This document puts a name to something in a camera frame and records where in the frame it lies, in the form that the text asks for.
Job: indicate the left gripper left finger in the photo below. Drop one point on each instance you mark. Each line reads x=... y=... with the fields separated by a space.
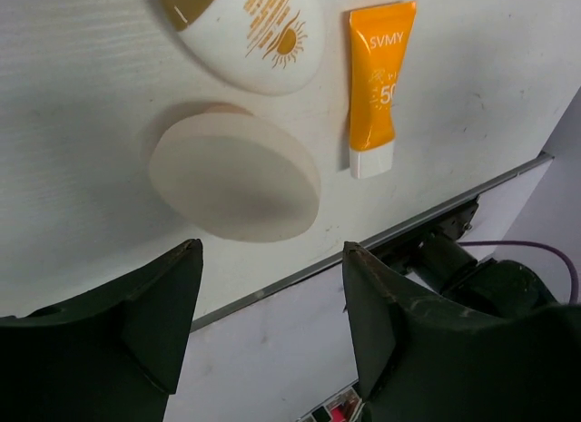
x=113 y=353

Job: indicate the orange tube white cap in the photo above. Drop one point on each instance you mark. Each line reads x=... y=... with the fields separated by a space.
x=379 y=37

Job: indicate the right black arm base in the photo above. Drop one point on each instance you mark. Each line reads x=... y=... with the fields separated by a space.
x=504 y=289

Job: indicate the white bottle gold cap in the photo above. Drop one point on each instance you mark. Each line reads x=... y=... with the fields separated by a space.
x=271 y=47

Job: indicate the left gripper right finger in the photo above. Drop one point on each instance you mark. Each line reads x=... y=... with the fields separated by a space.
x=422 y=357

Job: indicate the small colourful eyeshadow palette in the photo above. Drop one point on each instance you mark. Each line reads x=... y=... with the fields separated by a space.
x=344 y=406

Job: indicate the round beige powder puff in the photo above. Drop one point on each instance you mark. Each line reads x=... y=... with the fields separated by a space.
x=236 y=176

